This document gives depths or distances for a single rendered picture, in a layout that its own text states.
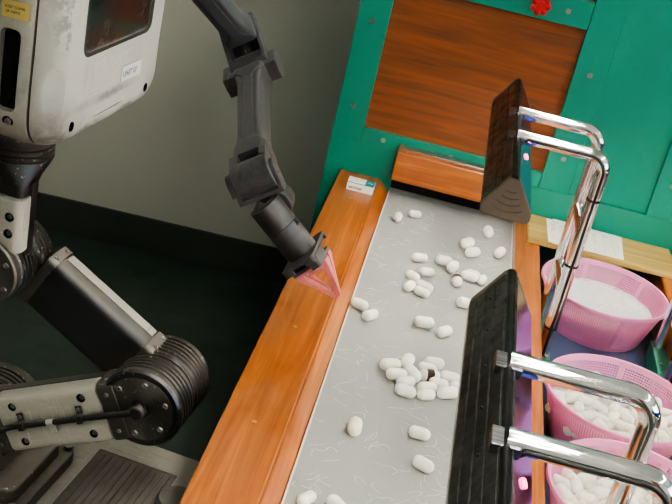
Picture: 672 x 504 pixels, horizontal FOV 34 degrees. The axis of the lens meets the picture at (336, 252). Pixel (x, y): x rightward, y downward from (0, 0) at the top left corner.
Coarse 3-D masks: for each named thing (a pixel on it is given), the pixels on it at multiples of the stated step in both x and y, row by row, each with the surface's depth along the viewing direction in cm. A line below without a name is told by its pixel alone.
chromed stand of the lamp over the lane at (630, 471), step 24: (504, 360) 116; (528, 360) 115; (552, 384) 116; (576, 384) 115; (600, 384) 115; (624, 384) 115; (648, 408) 115; (528, 432) 102; (648, 432) 116; (528, 456) 102; (552, 456) 101; (576, 456) 101; (600, 456) 101; (624, 456) 118; (624, 480) 101; (648, 480) 101
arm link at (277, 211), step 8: (264, 200) 182; (272, 200) 180; (280, 200) 181; (256, 208) 182; (264, 208) 180; (272, 208) 180; (280, 208) 181; (288, 208) 182; (256, 216) 181; (264, 216) 180; (272, 216) 180; (280, 216) 180; (288, 216) 181; (264, 224) 181; (272, 224) 181; (280, 224) 181; (288, 224) 181; (272, 232) 181
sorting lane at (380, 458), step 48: (384, 240) 231; (432, 240) 236; (480, 240) 242; (384, 288) 211; (480, 288) 220; (384, 336) 193; (432, 336) 197; (336, 384) 176; (384, 384) 179; (336, 432) 164; (384, 432) 166; (432, 432) 169; (336, 480) 153; (384, 480) 155; (432, 480) 158
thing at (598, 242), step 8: (552, 224) 249; (560, 224) 250; (552, 232) 245; (560, 232) 246; (592, 232) 250; (600, 232) 251; (552, 240) 240; (592, 240) 245; (600, 240) 246; (608, 240) 247; (616, 240) 249; (584, 248) 240; (592, 248) 241; (600, 248) 242; (608, 248) 243; (616, 248) 244; (616, 256) 240
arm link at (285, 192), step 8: (272, 160) 179; (272, 168) 178; (280, 176) 181; (280, 184) 179; (232, 192) 180; (264, 192) 181; (272, 192) 180; (280, 192) 186; (288, 192) 188; (240, 200) 181; (248, 200) 181; (256, 200) 180; (288, 200) 186
